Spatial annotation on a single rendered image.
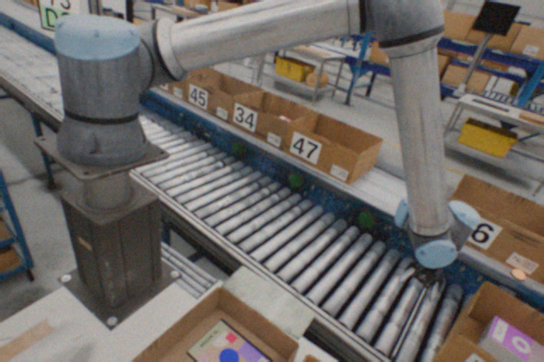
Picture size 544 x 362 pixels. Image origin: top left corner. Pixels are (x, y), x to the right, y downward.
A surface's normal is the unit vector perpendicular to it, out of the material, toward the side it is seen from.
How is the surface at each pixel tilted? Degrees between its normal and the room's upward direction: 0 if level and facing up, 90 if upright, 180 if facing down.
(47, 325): 0
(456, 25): 90
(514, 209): 90
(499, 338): 0
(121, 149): 70
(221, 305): 90
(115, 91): 89
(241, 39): 100
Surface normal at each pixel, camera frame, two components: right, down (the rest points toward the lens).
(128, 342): 0.17, -0.83
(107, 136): 0.51, 0.21
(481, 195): -0.61, 0.33
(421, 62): 0.00, 0.44
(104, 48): 0.51, 0.46
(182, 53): -0.08, 0.66
